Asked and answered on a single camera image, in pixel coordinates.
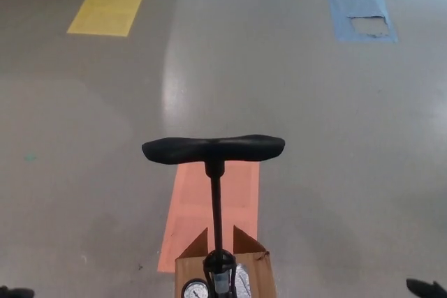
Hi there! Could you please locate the orange paper sheet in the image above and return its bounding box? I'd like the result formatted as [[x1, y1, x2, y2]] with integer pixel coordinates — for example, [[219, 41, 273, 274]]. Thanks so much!
[[156, 161, 261, 274]]

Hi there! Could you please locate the crumpled silver plastic wrap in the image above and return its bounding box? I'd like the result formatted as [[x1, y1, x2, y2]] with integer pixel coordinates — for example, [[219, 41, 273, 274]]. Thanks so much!
[[234, 265, 254, 298]]

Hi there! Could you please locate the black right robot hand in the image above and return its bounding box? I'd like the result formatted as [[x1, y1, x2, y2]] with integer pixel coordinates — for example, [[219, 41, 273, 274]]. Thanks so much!
[[405, 278, 447, 298]]

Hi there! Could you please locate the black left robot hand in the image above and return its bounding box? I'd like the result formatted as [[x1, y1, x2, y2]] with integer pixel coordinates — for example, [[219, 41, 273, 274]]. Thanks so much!
[[0, 285, 36, 298]]

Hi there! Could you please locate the yellow paper sheet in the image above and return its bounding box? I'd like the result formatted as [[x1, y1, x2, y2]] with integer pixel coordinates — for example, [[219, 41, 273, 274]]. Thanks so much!
[[66, 0, 147, 38]]

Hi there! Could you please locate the torn blue paper sheet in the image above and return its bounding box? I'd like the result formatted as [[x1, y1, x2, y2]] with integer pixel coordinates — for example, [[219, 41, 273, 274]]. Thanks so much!
[[328, 0, 400, 44]]

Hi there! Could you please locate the brown cardboard box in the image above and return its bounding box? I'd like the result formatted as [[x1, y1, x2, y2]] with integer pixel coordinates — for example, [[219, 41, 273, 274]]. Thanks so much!
[[174, 225, 278, 298]]

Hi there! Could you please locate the black floor air pump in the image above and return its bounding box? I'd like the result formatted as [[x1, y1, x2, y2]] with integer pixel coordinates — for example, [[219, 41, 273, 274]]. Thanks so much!
[[141, 134, 286, 298]]

